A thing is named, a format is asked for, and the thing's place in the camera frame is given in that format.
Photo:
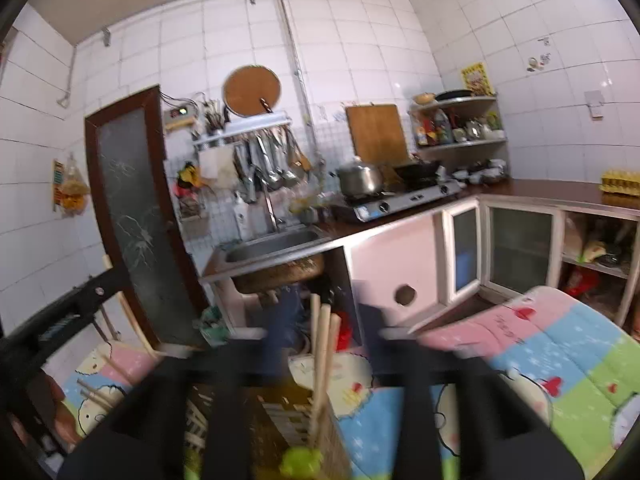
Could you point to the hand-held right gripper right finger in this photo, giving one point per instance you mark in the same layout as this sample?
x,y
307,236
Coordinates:
x,y
372,340

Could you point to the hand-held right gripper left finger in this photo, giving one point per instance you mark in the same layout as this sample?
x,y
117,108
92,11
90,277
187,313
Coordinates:
x,y
280,335

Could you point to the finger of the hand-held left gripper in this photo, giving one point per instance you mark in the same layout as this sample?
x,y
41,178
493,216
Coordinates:
x,y
60,317

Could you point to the wooden chopstick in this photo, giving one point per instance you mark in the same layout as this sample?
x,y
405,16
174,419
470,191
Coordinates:
x,y
100,402
324,350
95,391
332,350
115,367
315,340

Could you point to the yellow slotted utensil holder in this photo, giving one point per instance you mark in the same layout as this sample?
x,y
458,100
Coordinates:
x,y
335,452

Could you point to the person's left forearm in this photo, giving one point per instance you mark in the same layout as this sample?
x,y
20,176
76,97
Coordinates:
x,y
62,410

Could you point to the row of hanging kitchen utensils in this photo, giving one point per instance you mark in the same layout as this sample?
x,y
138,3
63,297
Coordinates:
x,y
270,155

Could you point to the red container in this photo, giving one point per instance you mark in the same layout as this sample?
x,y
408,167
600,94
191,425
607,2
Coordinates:
x,y
345,332

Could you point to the thin wooden stick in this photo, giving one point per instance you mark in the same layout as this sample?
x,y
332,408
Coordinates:
x,y
107,325
135,325

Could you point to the stainless steel sink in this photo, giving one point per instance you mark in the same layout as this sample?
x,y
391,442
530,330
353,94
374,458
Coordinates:
x,y
270,250

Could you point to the kitchen counter cabinet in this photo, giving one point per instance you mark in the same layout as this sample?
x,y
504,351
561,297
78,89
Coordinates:
x,y
395,255

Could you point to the hanging bag of snacks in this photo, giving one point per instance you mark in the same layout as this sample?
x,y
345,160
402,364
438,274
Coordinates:
x,y
74,190

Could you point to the green plastic utensil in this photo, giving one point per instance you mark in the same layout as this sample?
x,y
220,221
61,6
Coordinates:
x,y
300,462

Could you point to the brown framed glass door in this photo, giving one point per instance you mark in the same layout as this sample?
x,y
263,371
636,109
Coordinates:
x,y
135,200

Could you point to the gas stove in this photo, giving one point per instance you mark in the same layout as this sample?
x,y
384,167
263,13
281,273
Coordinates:
x,y
400,202

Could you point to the steel cooking pot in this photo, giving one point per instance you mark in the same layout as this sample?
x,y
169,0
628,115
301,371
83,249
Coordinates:
x,y
360,177

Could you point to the black wok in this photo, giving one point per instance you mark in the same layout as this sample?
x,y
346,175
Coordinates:
x,y
417,171

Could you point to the cartoon printed blanket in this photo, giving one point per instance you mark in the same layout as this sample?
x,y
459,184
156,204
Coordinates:
x,y
550,360

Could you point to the white hanging board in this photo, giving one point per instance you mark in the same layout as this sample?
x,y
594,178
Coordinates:
x,y
217,164

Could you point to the yellow black cloth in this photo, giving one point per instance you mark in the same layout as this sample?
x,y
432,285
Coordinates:
x,y
191,175

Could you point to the group of white cups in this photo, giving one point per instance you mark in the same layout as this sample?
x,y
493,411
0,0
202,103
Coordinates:
x,y
480,172

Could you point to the rectangular wooden cutting board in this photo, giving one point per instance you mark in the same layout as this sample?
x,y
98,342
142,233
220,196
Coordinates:
x,y
377,132

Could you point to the red plastic bag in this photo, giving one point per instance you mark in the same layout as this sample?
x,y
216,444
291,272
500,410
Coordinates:
x,y
582,281

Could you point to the row of condiment bottles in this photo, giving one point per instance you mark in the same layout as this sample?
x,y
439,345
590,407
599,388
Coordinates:
x,y
432,130

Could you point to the dark utensil cup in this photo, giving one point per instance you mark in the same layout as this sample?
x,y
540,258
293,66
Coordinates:
x,y
216,119

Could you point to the metal water pipe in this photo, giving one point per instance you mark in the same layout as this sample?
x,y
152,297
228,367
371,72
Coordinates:
x,y
300,90

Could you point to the round wooden cutting board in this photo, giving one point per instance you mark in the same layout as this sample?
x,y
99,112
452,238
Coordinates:
x,y
250,90

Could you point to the tan bowl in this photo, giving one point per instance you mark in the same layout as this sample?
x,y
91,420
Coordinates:
x,y
424,98

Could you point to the metal corner shelf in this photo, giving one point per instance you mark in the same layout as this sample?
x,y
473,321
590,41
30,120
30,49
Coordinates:
x,y
465,105

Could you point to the black pan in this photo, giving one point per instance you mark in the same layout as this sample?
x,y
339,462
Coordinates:
x,y
452,94

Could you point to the yellow egg carton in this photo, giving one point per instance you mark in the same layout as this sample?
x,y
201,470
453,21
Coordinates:
x,y
622,181

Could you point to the metal wall rack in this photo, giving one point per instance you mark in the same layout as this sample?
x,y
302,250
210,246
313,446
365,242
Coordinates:
x,y
240,130

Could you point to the yellow wall poster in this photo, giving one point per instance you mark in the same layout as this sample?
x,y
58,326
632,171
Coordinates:
x,y
477,79

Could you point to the wall hooks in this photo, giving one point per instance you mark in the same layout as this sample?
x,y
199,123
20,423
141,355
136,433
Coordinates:
x,y
532,64

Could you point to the white wall switch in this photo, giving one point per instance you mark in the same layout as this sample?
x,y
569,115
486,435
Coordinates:
x,y
593,104

